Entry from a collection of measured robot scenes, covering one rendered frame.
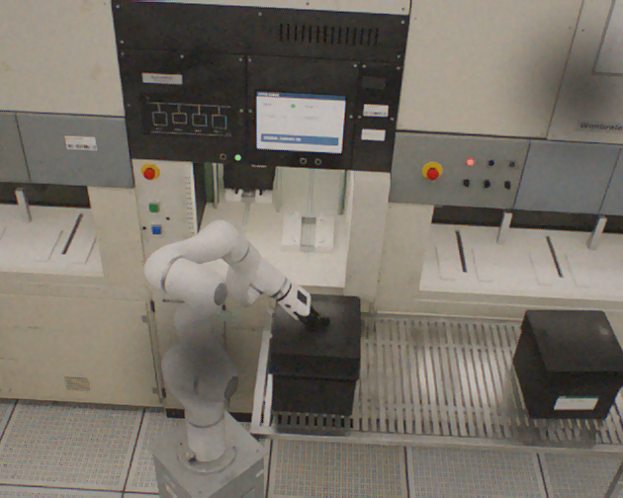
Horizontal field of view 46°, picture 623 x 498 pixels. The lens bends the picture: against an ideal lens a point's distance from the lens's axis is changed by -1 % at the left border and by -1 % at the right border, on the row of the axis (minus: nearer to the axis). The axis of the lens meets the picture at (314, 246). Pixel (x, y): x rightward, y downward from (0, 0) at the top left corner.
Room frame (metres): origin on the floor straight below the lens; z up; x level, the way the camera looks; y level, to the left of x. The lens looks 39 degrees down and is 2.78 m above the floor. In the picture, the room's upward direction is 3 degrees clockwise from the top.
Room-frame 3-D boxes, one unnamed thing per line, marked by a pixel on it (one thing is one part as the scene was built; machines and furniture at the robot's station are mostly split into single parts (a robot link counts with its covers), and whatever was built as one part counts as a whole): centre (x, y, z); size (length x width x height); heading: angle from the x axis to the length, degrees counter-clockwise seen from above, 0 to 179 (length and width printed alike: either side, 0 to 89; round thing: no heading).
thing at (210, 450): (1.42, 0.31, 0.85); 0.19 x 0.19 x 0.18
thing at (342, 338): (1.73, -0.02, 1.02); 0.29 x 0.29 x 0.13; 89
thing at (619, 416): (1.80, -0.47, 0.38); 1.30 x 0.60 x 0.76; 90
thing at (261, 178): (2.73, 0.30, 1.06); 0.24 x 0.20 x 0.32; 90
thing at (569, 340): (1.76, -0.90, 0.89); 0.29 x 0.29 x 0.25; 4
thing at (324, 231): (2.42, 0.03, 0.89); 0.22 x 0.21 x 0.04; 0
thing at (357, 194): (2.54, 0.20, 0.98); 0.95 x 0.88 x 1.95; 0
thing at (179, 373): (1.44, 0.34, 1.07); 0.19 x 0.12 x 0.24; 64
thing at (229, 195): (2.73, 0.30, 0.89); 0.22 x 0.21 x 0.04; 0
